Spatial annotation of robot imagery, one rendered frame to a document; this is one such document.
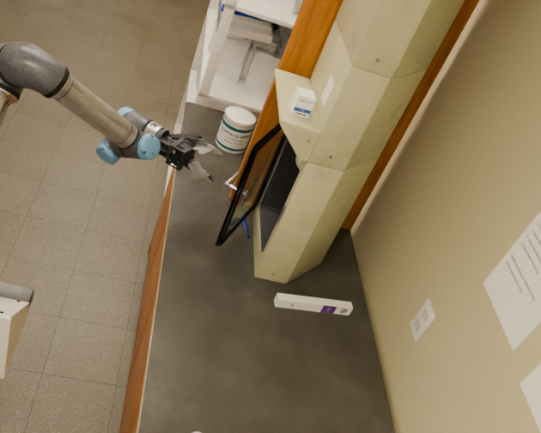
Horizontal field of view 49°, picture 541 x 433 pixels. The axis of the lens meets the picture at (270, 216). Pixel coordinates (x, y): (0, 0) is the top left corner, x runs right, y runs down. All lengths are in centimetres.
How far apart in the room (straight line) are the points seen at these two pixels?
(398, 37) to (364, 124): 24
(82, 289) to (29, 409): 66
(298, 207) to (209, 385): 56
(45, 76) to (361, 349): 119
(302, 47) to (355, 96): 39
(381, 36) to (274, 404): 98
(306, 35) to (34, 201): 201
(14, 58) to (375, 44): 88
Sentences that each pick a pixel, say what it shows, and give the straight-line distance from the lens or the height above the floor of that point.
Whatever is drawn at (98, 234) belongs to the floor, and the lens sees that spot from 330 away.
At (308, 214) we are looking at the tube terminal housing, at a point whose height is 124.
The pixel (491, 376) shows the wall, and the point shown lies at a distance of 150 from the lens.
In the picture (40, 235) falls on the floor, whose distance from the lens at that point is 324.
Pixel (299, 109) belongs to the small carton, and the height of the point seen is 153.
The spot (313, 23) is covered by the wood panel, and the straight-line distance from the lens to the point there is 188.
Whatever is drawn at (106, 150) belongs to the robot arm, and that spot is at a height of 117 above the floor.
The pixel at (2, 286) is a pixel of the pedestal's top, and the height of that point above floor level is 94.
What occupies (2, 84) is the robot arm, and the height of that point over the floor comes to 137.
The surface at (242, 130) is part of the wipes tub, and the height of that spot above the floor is 106.
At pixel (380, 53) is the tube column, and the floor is 176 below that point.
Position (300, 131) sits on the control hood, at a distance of 161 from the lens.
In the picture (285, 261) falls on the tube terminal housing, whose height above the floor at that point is 104.
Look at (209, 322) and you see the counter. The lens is 176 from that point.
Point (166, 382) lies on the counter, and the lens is 160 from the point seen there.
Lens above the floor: 224
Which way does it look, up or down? 36 degrees down
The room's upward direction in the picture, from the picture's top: 24 degrees clockwise
